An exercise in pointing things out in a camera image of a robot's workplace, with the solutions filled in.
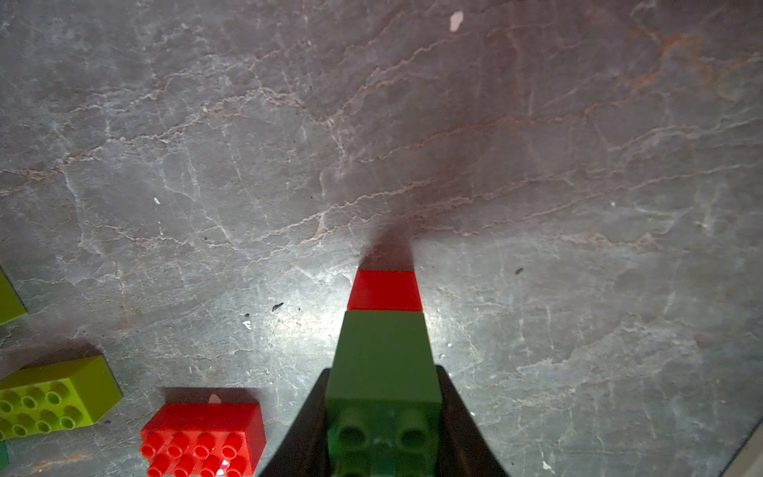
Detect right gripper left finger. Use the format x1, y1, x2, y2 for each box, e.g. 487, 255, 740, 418
259, 368, 332, 477

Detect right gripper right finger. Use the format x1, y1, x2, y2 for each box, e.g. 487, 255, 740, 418
435, 365, 510, 477

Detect dark green 2x2 brick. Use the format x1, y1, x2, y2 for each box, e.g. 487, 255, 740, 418
325, 311, 442, 476

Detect red 2x4 brick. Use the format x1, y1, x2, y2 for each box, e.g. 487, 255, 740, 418
140, 403, 266, 477

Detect red 2x2 brick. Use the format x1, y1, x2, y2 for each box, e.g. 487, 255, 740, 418
347, 270, 423, 312

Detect lime 2x4 brick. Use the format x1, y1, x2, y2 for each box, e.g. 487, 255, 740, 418
1, 356, 122, 440

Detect lime 2x2 brick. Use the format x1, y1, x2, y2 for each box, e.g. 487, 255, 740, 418
0, 271, 27, 325

